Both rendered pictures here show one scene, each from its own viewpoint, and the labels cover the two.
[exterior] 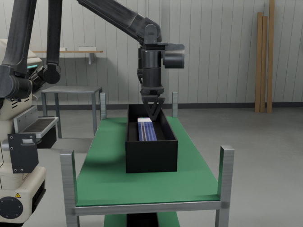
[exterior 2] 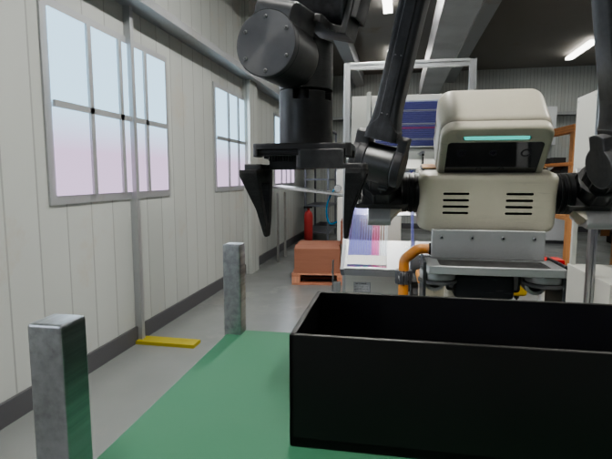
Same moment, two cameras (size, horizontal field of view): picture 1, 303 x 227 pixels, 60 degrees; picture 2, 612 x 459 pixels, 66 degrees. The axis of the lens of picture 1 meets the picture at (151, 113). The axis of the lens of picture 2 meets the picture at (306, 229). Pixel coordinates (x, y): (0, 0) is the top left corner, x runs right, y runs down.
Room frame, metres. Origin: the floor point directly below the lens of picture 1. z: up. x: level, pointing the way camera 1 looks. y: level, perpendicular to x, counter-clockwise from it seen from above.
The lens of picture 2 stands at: (0.93, -0.50, 1.21)
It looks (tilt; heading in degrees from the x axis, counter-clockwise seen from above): 6 degrees down; 104
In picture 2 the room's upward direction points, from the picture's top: straight up
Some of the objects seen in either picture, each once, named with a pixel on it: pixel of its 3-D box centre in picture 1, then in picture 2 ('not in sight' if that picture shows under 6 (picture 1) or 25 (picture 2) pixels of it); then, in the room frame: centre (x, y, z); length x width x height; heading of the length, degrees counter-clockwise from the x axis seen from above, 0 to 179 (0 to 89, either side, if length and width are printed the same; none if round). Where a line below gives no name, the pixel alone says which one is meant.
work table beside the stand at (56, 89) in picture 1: (75, 116); not in sight; (3.58, 1.08, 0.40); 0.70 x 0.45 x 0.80; 88
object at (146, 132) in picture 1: (146, 136); not in sight; (1.09, 0.02, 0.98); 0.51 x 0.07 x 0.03; 4
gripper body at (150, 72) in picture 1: (151, 79); (306, 127); (0.80, 0.00, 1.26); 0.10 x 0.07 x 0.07; 4
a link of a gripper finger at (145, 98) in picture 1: (152, 104); (279, 194); (0.77, 0.00, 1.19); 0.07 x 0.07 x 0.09; 4
